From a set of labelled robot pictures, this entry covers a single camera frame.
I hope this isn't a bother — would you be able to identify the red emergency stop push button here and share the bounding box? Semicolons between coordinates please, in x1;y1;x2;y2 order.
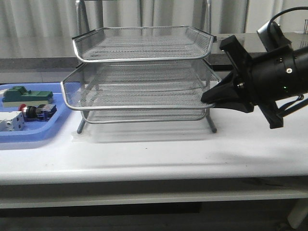
18;104;57;121

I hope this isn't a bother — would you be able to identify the silver wire rack frame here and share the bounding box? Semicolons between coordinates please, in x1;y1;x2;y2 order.
76;0;218;134

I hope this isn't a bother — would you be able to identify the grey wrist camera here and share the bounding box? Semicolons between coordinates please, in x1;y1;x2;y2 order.
257;21;292;52

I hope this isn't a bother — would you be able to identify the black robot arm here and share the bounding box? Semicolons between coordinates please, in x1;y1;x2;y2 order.
201;35;308;129

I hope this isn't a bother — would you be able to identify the grey stone counter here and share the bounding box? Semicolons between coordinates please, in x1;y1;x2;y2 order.
0;32;308;72

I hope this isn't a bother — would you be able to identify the silver mesh tray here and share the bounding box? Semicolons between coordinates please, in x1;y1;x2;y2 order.
72;26;216;63
61;60;219;111
81;109;208;124

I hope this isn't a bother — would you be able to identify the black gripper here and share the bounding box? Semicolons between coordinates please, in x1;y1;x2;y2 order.
201;36;293;129

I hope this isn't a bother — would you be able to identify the white circuit breaker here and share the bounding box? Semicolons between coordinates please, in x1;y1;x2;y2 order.
0;111;25;132

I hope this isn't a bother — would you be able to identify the blue plastic tray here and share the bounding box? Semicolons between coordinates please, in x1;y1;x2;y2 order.
0;82;71;143

